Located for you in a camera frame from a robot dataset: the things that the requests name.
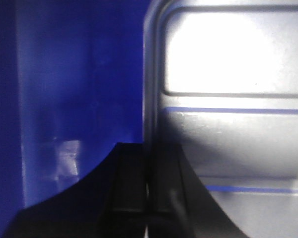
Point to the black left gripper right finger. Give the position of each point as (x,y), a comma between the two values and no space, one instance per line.
(181,205)

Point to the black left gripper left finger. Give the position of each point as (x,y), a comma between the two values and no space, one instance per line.
(109,202)

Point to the small silver metal tray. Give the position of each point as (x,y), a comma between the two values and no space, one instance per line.
(221,81)

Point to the blue plastic bin left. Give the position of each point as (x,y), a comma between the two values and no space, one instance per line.
(70,89)

